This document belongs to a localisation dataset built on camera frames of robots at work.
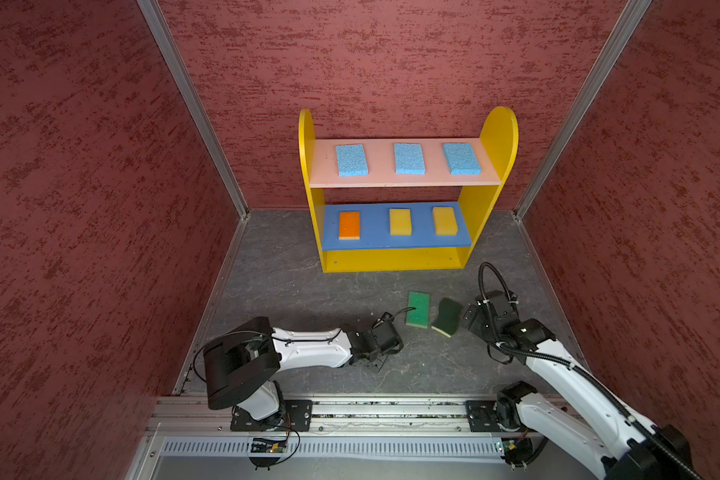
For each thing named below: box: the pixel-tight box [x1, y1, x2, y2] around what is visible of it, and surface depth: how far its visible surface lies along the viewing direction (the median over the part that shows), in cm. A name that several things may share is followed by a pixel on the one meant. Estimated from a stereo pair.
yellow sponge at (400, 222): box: [389, 208, 413, 236], surface depth 97 cm
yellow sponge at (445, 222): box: [433, 206, 458, 236], surface depth 99 cm
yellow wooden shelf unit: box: [298, 106, 519, 273], surface depth 83 cm
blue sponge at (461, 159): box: [443, 143, 482, 175], surface depth 77 cm
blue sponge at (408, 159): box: [394, 144, 426, 175], surface depth 77 cm
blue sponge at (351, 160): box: [335, 144, 369, 177], surface depth 77 cm
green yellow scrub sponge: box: [406, 291, 430, 329], surface depth 94 cm
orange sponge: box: [338, 211, 360, 240], surface depth 99 cm
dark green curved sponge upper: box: [431, 298, 463, 338], surface depth 92 cm
